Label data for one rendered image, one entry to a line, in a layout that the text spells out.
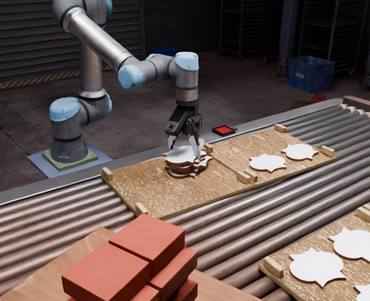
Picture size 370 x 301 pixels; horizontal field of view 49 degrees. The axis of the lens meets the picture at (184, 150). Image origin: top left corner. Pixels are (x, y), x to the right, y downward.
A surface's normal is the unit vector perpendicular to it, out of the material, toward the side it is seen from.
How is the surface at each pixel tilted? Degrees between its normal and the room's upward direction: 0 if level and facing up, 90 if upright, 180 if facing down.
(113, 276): 0
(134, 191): 0
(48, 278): 0
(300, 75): 90
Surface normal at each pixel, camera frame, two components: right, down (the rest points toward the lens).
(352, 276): 0.00, -0.90
